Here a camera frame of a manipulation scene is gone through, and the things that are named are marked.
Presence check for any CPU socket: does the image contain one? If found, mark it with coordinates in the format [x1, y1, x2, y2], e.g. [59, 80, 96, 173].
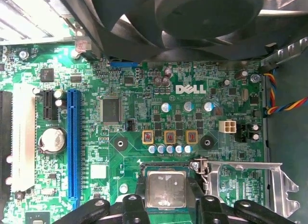
[138, 161, 194, 212]

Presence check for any round coin battery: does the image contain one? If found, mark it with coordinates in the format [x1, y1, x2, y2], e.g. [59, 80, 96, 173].
[38, 127, 67, 154]

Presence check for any metal locking lever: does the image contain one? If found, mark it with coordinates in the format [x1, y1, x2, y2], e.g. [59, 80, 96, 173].
[199, 158, 210, 192]

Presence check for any blue expansion slot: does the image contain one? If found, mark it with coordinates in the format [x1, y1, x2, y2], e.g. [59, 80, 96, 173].
[66, 88, 82, 209]

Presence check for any blue port connector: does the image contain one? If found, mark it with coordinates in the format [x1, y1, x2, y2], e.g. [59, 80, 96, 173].
[110, 62, 139, 67]

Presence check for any white four pin socket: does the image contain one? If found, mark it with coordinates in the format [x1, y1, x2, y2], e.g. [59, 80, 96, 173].
[218, 119, 238, 135]

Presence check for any metal socket cover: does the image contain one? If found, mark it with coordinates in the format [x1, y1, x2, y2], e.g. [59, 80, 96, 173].
[190, 158, 301, 217]

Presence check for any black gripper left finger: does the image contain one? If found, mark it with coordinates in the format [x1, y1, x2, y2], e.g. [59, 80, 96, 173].
[51, 180, 152, 224]

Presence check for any black case fan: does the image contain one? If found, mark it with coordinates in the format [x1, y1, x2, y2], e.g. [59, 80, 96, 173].
[60, 0, 308, 62]

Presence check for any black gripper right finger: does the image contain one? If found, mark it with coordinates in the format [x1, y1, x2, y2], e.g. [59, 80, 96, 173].
[191, 179, 297, 224]

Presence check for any thin multicolour wire bundle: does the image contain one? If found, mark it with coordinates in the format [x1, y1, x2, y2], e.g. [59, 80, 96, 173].
[262, 72, 308, 115]

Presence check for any long black expansion slot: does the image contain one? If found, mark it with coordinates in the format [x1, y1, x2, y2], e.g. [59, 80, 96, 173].
[0, 90, 13, 200]

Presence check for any black PC case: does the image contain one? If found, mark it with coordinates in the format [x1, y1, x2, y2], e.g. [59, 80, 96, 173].
[0, 0, 308, 224]

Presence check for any short black expansion slot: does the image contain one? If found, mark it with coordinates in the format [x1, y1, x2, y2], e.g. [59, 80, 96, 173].
[43, 90, 58, 121]

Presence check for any white expansion slot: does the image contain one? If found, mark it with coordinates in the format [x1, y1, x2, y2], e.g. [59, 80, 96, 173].
[11, 83, 37, 193]

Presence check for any silver CPU green edge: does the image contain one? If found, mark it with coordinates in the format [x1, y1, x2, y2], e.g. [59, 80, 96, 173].
[145, 170, 188, 209]

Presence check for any green motherboard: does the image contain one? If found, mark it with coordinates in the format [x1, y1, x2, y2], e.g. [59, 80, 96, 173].
[0, 44, 270, 224]

